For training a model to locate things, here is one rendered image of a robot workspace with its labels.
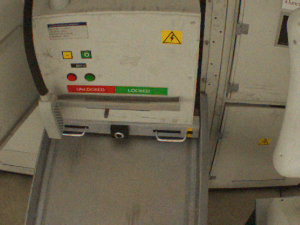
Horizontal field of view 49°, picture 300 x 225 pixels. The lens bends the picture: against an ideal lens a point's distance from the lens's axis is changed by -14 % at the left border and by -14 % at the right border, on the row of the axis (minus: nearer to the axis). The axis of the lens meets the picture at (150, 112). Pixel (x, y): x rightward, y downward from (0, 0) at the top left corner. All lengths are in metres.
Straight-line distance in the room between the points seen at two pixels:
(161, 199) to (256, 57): 0.60
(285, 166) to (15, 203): 1.72
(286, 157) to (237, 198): 1.19
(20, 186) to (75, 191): 1.12
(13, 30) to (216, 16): 0.71
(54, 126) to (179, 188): 0.46
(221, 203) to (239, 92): 0.89
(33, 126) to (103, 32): 0.89
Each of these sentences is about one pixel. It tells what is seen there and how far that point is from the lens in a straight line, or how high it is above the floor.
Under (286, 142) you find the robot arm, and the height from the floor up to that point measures 1.15.
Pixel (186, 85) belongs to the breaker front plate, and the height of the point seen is 1.12.
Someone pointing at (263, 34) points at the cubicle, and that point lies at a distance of 1.26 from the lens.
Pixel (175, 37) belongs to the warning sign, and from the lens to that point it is 1.00.
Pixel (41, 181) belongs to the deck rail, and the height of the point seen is 0.85.
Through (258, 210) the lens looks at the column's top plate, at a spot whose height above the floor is 0.75.
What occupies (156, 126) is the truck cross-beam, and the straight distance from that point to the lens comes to 1.28.
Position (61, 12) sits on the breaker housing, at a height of 1.39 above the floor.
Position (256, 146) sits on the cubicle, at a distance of 1.78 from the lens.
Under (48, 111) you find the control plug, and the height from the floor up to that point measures 1.10.
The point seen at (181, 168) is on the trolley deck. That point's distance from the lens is 1.27.
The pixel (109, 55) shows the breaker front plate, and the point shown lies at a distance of 1.07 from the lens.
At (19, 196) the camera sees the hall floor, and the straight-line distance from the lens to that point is 2.31.
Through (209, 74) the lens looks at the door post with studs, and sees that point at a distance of 1.41.
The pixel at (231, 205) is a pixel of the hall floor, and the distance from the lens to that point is 2.17.
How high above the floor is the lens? 1.95
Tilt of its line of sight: 51 degrees down
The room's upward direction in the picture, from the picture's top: 2 degrees counter-clockwise
